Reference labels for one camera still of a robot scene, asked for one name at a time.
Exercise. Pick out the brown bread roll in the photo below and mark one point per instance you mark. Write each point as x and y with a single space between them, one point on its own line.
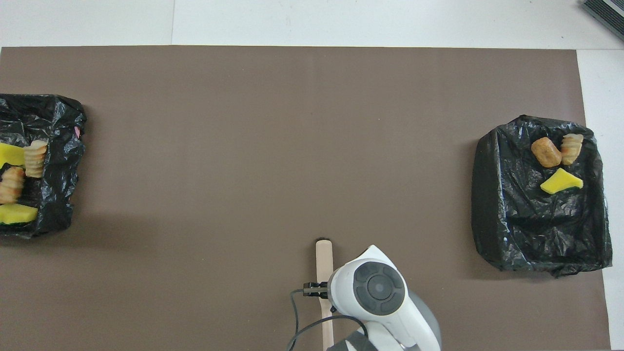
546 152

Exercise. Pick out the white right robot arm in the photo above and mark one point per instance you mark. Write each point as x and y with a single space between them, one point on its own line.
385 302

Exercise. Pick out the black bag lined bin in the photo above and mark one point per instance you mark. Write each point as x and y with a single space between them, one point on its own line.
526 219
58 146

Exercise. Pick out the brown table mat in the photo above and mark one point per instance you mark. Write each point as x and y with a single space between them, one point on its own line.
243 146

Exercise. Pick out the dark grey ribbed device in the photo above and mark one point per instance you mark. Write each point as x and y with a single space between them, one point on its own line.
607 10

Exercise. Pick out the pale beige croissant piece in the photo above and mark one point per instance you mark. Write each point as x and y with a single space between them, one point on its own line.
572 148

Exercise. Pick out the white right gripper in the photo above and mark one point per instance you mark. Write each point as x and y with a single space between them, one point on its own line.
374 253

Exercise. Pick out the yellow sponge piece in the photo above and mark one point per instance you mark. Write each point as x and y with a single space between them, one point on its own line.
17 213
560 183
9 155

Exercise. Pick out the orange striped croissant piece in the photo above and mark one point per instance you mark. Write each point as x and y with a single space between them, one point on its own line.
35 158
10 185

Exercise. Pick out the beige hand brush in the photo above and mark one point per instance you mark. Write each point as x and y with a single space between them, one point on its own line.
323 263

